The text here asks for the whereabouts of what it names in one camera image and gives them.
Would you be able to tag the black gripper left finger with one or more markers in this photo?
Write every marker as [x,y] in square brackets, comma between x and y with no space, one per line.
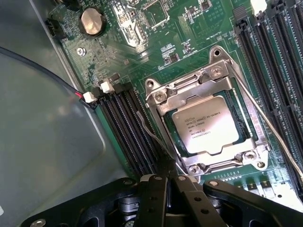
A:
[155,201]

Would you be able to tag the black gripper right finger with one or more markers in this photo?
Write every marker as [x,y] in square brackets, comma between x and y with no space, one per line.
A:
[189,203]

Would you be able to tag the silver CPU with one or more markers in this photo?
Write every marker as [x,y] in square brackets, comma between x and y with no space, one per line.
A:
[204,125]

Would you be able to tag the silver metal CPU socket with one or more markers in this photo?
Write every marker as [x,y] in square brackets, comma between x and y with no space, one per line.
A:
[189,91]

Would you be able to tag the black RAM slot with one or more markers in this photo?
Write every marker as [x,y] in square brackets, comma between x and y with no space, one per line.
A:
[142,113]
[138,132]
[277,78]
[265,101]
[119,139]
[287,56]
[129,136]
[296,26]

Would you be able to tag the short silver locking lever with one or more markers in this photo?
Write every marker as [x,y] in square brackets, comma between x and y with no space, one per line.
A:
[148,128]

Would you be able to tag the long silver locking lever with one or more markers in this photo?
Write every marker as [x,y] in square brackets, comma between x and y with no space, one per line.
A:
[265,118]

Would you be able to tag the white slot latch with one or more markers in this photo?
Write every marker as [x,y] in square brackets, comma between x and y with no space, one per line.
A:
[106,87]
[258,7]

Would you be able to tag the grey rounded plastic panel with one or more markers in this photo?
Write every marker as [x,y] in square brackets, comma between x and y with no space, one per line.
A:
[47,132]

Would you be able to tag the silver motherboard screw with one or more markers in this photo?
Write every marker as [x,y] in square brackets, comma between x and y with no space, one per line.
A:
[81,52]

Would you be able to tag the green motherboard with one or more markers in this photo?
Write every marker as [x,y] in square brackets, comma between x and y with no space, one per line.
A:
[189,35]

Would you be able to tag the silver coin cell battery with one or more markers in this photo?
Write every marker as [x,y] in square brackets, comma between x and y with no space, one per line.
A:
[92,21]

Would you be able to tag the black board connector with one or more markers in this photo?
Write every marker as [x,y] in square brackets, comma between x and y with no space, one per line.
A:
[55,28]

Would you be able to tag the grey metal PC case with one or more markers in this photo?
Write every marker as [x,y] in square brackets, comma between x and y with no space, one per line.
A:
[28,23]

